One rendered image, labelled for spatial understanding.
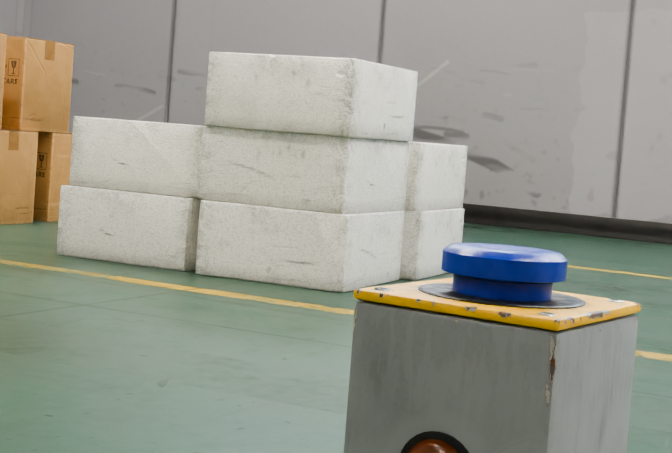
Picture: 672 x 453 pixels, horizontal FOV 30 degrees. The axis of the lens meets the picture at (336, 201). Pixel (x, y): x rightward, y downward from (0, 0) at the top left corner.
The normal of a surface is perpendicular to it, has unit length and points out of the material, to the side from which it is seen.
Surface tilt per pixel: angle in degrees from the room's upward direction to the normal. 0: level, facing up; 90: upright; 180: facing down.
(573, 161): 90
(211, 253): 90
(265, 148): 90
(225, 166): 90
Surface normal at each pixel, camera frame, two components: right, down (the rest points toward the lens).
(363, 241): 0.92, 0.09
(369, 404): -0.54, 0.00
